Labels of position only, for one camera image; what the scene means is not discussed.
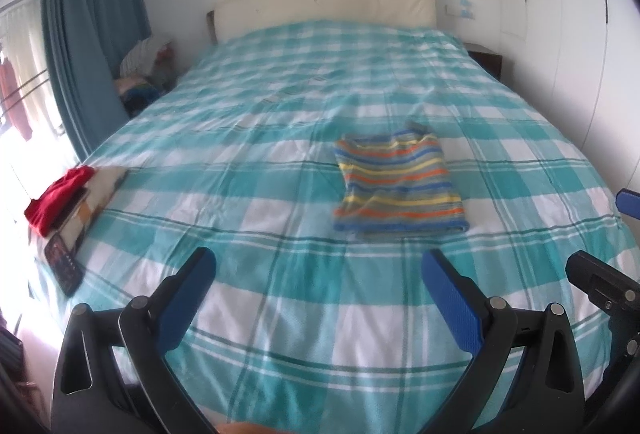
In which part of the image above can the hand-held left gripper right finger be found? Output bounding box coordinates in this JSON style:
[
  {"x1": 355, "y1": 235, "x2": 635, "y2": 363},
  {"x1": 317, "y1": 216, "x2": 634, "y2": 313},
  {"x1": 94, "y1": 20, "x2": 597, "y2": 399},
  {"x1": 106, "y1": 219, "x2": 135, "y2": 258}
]
[{"x1": 421, "y1": 249, "x2": 586, "y2": 434}]

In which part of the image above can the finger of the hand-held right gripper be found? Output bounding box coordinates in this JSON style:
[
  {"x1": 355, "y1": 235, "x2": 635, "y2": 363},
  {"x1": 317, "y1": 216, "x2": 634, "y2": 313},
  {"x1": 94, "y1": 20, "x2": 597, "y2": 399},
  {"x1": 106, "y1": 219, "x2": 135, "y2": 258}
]
[
  {"x1": 615, "y1": 188, "x2": 640, "y2": 218},
  {"x1": 565, "y1": 250, "x2": 640, "y2": 315}
]

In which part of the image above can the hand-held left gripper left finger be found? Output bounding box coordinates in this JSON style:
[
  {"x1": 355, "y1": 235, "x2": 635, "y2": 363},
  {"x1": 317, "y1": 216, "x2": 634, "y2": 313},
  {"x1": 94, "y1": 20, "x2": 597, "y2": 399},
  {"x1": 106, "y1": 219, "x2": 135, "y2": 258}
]
[{"x1": 51, "y1": 247, "x2": 217, "y2": 434}]

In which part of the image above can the striped knit sweater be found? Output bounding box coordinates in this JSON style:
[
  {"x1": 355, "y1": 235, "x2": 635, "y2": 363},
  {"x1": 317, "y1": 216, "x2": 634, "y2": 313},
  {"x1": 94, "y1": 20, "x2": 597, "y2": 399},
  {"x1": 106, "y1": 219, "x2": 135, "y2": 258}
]
[{"x1": 333, "y1": 121, "x2": 471, "y2": 240}]

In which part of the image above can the pile of clothes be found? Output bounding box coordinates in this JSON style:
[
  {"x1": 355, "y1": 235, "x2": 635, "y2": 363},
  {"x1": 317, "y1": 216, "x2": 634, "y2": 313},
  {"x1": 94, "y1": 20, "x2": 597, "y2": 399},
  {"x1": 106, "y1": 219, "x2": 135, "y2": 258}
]
[{"x1": 114, "y1": 38, "x2": 177, "y2": 115}]

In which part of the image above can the black remote control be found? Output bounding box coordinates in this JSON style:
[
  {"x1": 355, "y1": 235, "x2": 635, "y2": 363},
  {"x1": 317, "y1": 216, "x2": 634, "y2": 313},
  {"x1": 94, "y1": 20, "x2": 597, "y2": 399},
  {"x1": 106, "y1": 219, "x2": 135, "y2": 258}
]
[{"x1": 44, "y1": 233, "x2": 83, "y2": 297}]

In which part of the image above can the beige folded cloth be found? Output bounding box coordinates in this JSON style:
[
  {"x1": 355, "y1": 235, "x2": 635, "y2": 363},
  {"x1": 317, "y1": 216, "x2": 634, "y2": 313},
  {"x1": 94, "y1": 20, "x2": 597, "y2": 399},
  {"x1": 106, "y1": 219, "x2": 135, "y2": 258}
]
[{"x1": 50, "y1": 167, "x2": 128, "y2": 255}]

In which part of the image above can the red cloth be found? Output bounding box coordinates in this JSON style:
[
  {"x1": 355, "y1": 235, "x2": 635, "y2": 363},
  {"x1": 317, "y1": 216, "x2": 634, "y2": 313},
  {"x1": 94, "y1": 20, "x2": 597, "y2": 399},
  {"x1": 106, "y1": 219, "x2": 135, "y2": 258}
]
[{"x1": 25, "y1": 167, "x2": 96, "y2": 235}]

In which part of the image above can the bed with teal plaid cover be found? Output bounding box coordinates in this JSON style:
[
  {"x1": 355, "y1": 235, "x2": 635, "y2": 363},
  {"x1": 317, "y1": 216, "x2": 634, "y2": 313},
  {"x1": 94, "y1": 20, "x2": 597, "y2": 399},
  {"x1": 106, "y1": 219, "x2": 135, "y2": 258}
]
[{"x1": 30, "y1": 17, "x2": 636, "y2": 434}]

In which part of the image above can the white wardrobe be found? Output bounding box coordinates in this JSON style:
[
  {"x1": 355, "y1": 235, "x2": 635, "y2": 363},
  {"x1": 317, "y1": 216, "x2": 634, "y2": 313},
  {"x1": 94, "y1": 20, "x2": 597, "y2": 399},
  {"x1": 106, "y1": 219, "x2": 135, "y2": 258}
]
[{"x1": 492, "y1": 0, "x2": 640, "y2": 195}]

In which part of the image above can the dark wooden nightstand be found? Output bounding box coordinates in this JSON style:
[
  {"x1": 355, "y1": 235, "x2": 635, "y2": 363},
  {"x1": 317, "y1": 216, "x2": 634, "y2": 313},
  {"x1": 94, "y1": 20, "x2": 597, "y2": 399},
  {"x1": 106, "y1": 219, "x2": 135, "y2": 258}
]
[{"x1": 464, "y1": 43, "x2": 503, "y2": 80}]

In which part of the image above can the red hanging garment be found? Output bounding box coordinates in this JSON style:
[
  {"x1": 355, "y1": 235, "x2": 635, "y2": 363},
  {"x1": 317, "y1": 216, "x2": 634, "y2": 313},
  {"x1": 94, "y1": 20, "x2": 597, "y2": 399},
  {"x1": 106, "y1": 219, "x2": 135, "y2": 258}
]
[{"x1": 0, "y1": 57, "x2": 33, "y2": 142}]

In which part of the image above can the blue curtain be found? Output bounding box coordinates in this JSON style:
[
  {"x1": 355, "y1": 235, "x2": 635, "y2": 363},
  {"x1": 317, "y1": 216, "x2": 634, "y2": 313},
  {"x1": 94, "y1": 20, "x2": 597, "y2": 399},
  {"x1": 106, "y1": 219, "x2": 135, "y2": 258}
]
[{"x1": 39, "y1": 0, "x2": 153, "y2": 162}]

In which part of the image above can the cream padded headboard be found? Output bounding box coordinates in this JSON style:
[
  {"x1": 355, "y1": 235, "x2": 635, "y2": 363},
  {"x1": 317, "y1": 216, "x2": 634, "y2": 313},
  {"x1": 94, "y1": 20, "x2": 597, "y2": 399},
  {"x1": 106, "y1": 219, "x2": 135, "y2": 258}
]
[{"x1": 206, "y1": 0, "x2": 437, "y2": 46}]

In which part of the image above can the white wall outlet panel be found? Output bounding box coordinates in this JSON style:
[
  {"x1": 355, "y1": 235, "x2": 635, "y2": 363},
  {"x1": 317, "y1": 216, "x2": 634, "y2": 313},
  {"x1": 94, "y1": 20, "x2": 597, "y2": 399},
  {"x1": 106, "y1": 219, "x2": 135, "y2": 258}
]
[{"x1": 444, "y1": 0, "x2": 476, "y2": 19}]

